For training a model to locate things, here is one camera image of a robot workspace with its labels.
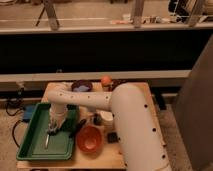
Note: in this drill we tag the white cup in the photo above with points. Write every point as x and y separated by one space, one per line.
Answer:
107 118

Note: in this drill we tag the dark purple bowl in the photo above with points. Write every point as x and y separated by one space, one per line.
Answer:
78 83

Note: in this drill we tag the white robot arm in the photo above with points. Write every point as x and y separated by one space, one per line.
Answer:
140 139

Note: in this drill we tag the small dark can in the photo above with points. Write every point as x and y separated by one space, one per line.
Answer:
97 120

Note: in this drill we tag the green plastic tray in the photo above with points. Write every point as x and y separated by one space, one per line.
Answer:
60 147

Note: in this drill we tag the black handled utensil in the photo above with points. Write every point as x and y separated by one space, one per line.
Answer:
77 128

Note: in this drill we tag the orange fruit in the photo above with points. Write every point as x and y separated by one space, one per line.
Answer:
106 80

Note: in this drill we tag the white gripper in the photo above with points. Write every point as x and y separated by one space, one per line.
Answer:
57 114

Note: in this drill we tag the orange bowl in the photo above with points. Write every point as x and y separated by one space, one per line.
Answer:
89 139

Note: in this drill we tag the black rectangular block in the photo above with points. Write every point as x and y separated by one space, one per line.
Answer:
112 137

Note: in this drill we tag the blue cloth in bowl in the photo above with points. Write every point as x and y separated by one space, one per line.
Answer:
81 89

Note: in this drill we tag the blue power box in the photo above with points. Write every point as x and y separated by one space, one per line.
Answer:
28 112

